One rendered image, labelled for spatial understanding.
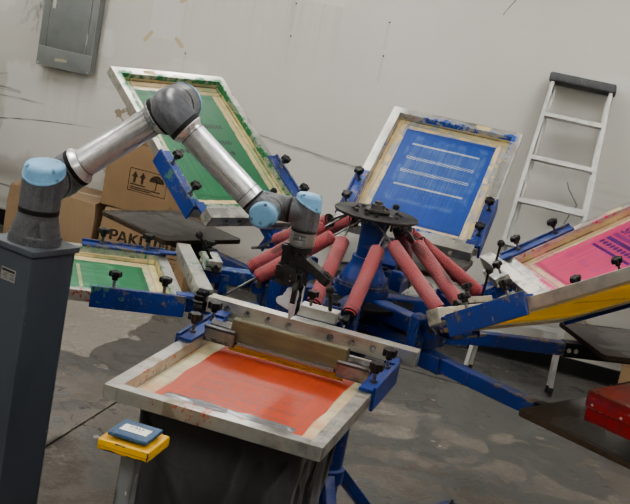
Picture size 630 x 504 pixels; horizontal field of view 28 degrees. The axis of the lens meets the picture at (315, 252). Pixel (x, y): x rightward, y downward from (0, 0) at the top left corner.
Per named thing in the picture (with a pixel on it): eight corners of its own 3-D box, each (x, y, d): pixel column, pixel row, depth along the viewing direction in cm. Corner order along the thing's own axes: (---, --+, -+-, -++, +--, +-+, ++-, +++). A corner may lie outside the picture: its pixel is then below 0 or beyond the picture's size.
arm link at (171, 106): (162, 78, 336) (287, 213, 338) (172, 76, 346) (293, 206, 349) (132, 108, 338) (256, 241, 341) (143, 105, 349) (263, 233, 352)
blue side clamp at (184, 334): (187, 359, 361) (192, 336, 359) (172, 355, 362) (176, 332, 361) (224, 336, 389) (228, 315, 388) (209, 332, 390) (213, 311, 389)
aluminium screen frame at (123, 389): (319, 462, 302) (322, 448, 301) (101, 397, 316) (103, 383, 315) (393, 378, 376) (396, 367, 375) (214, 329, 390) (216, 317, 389)
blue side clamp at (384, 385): (371, 412, 347) (376, 388, 346) (354, 407, 349) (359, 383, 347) (395, 383, 376) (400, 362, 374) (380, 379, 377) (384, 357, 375)
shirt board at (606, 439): (713, 477, 370) (720, 452, 368) (640, 499, 342) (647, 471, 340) (390, 328, 461) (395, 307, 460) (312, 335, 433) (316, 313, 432)
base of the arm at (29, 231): (-5, 235, 352) (0, 201, 350) (35, 232, 365) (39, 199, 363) (33, 250, 345) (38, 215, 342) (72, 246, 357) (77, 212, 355)
